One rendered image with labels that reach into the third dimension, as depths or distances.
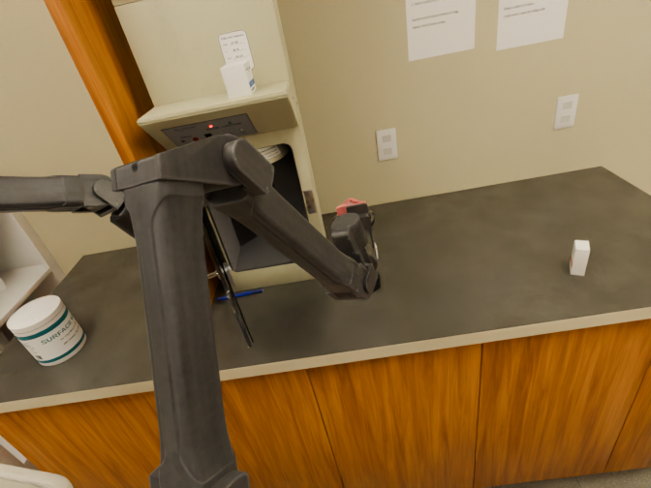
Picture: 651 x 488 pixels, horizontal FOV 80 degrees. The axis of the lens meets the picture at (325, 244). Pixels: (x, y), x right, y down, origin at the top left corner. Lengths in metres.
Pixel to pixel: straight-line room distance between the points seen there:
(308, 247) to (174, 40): 0.58
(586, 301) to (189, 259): 0.94
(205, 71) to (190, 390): 0.73
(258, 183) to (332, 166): 1.04
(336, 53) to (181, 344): 1.13
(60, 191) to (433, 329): 0.82
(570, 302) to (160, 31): 1.11
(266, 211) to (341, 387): 0.71
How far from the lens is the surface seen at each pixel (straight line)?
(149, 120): 0.92
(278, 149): 1.06
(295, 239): 0.55
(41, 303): 1.34
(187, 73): 0.99
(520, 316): 1.05
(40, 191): 0.80
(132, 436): 1.40
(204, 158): 0.42
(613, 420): 1.57
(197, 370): 0.41
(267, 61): 0.95
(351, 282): 0.67
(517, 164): 1.66
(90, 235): 1.84
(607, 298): 1.15
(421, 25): 1.41
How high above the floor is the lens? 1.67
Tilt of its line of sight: 33 degrees down
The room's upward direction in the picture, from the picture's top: 12 degrees counter-clockwise
